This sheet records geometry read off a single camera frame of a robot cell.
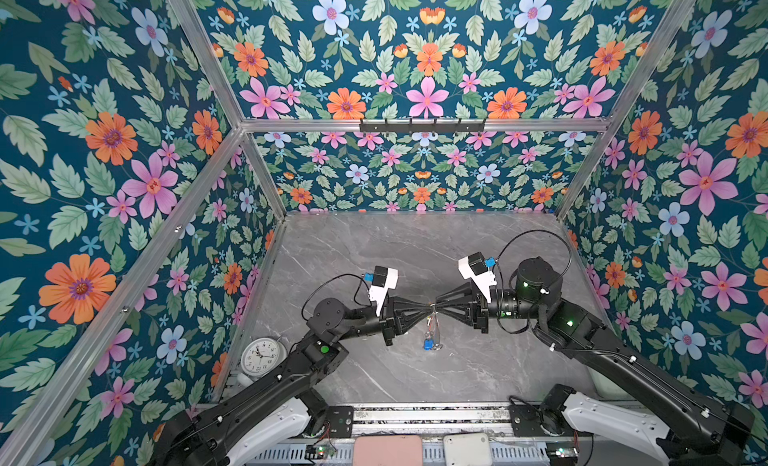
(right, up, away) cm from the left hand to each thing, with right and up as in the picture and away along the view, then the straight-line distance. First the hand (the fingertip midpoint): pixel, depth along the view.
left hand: (431, 313), depth 55 cm
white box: (+10, -37, +15) cm, 41 cm away
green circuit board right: (+33, -37, +15) cm, 52 cm away
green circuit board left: (-26, -37, +15) cm, 48 cm away
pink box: (-9, -37, +15) cm, 40 cm away
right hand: (+2, +1, +4) cm, 4 cm away
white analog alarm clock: (-45, -18, +25) cm, 54 cm away
